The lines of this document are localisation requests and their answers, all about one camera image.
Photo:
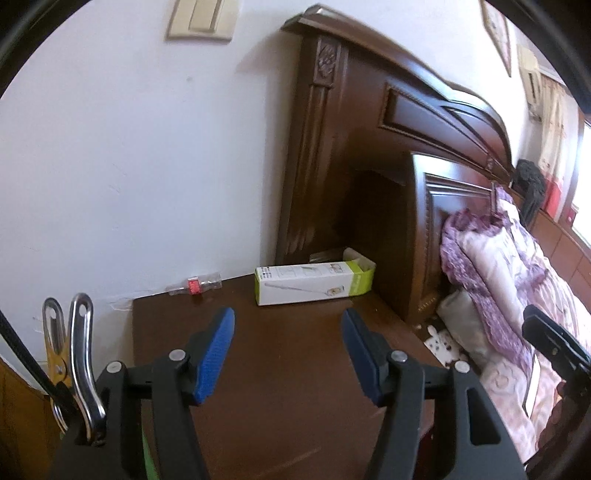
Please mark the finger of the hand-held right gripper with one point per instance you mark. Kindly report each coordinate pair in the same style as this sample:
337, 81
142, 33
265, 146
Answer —
549, 337

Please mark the framed wall picture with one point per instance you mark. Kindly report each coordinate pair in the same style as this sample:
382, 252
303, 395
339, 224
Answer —
498, 32

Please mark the dark wooden headboard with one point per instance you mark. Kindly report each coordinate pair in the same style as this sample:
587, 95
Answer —
360, 138

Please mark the white and green carton box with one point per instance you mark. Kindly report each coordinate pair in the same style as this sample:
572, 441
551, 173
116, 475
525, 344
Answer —
300, 286

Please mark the beige wall switch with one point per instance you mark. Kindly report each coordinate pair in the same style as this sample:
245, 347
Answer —
203, 18

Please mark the grey pillow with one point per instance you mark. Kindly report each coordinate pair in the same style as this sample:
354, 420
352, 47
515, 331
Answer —
461, 314

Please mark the red bag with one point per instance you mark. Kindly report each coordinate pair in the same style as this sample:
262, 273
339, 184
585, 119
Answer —
554, 198

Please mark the metal spring clip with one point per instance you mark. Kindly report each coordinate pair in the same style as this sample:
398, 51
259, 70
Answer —
83, 350

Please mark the brown wooden nightstand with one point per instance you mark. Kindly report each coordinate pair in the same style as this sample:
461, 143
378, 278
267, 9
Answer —
286, 350

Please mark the air conditioner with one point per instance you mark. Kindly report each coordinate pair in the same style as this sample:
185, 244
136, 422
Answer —
531, 87

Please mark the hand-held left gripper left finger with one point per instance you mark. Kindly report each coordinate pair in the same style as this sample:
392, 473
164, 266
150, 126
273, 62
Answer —
214, 355

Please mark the orange wooden door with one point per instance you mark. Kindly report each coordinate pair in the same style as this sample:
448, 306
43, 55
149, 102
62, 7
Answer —
18, 424

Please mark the wooden window bench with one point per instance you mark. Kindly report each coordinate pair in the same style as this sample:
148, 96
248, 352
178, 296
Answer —
563, 258

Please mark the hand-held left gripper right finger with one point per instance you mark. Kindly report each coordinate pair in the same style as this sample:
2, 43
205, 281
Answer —
360, 355

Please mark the dark cloth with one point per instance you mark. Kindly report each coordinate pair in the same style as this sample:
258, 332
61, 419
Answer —
528, 184

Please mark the purple ruffled pink pillow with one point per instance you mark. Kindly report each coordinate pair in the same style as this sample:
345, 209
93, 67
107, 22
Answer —
485, 258

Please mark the clear plastic bottle red label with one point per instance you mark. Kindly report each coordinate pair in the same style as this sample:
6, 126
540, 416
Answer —
207, 281

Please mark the small red box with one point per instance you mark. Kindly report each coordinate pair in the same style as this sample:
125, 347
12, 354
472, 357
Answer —
571, 217

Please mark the patterned curtain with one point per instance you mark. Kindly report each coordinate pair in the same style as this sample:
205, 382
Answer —
558, 134

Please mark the window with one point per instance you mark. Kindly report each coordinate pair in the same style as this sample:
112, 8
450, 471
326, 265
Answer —
584, 184

